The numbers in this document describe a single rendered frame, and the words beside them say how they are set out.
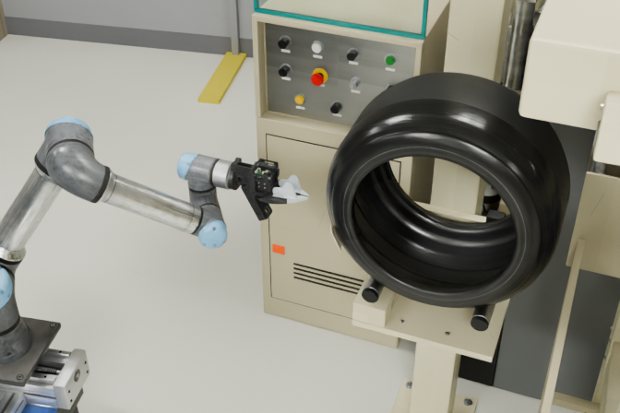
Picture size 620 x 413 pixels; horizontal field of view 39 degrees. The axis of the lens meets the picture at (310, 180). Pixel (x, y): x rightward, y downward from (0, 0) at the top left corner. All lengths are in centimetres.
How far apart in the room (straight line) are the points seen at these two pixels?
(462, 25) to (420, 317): 76
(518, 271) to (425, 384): 98
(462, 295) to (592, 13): 82
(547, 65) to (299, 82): 149
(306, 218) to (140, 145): 164
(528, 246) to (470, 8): 59
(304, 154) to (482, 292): 104
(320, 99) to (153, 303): 119
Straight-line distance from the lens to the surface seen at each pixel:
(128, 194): 216
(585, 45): 147
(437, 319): 232
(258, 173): 223
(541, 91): 151
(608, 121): 141
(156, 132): 462
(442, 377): 289
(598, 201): 227
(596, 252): 237
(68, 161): 213
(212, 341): 339
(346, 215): 207
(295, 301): 337
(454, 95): 197
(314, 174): 296
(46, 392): 244
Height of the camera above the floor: 240
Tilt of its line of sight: 35 degrees down
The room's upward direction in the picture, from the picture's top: straight up
